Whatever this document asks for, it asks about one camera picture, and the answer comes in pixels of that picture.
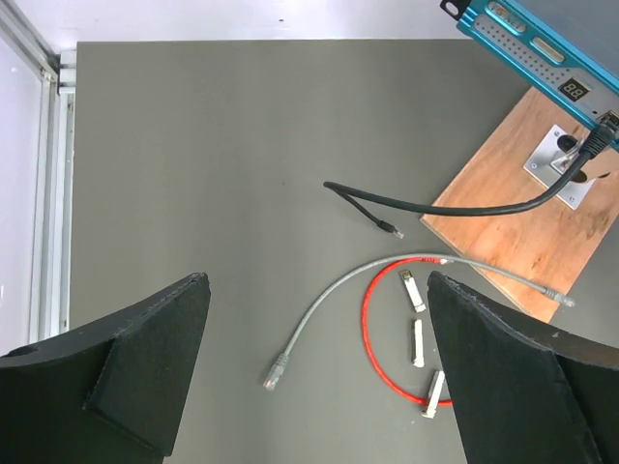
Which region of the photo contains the red ethernet cable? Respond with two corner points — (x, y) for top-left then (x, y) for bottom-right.
(362, 256), (454, 408)

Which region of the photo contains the wooden board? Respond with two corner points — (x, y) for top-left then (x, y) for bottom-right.
(421, 89), (618, 293)

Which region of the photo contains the metal mounting bracket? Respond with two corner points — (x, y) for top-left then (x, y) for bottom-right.
(523, 125), (595, 210)

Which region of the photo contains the aluminium frame rail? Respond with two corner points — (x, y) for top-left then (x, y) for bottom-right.
(1, 1), (76, 353)

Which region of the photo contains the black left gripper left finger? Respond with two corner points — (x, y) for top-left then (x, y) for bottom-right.
(1, 273), (211, 463)

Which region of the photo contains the grey ethernet cable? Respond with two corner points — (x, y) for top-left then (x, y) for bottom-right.
(262, 252), (576, 393)

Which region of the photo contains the silver SFP module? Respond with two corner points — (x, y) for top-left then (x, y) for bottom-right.
(412, 319), (425, 368)
(422, 370), (445, 419)
(399, 270), (427, 313)

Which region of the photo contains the teal network switch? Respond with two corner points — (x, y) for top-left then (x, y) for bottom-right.
(439, 0), (618, 129)

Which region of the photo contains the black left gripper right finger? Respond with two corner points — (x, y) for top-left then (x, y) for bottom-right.
(427, 272), (618, 463)

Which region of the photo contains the black ethernet cable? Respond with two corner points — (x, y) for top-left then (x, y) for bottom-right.
(322, 109), (619, 241)

